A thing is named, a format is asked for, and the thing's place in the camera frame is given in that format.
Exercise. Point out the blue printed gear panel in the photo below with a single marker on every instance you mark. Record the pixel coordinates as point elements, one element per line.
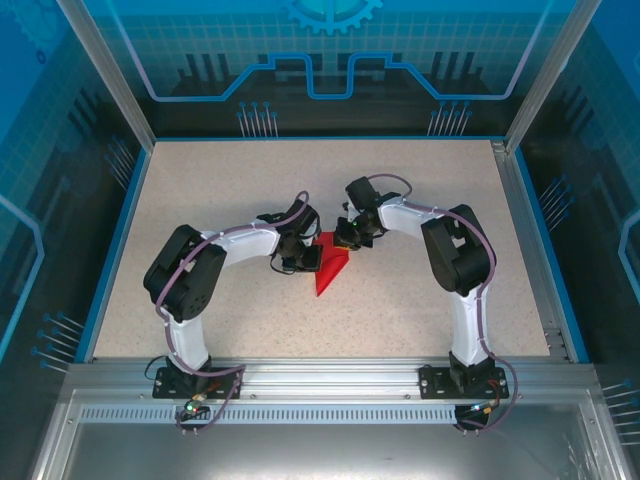
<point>200,40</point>

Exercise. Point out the long aluminium base rail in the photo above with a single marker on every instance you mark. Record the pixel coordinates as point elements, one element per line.
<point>325,377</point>

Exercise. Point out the small green LED connector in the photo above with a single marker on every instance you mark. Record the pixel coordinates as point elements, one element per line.
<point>482,407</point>
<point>192,406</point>

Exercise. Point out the blue table edge strip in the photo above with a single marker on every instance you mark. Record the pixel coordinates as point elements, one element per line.
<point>126,225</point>
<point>548,250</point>

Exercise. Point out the red cloth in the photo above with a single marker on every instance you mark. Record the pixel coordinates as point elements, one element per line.
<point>327,270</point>

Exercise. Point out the aluminium side rail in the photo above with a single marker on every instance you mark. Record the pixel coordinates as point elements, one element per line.
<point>530,250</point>

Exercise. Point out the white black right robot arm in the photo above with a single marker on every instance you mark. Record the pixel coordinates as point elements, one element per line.
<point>455,250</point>

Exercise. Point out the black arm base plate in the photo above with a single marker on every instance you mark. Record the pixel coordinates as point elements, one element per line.
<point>162,392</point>
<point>432,385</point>

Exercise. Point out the sheet metal tray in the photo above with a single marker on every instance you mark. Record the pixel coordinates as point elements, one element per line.
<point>325,450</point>

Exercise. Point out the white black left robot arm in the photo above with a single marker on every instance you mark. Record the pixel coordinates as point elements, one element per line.
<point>185,275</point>

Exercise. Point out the aluminium frame post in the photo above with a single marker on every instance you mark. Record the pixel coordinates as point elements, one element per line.
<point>111,75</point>
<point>545,75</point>

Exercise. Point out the blue printed side panel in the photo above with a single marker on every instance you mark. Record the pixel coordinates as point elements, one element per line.
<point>600,150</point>
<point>40,150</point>

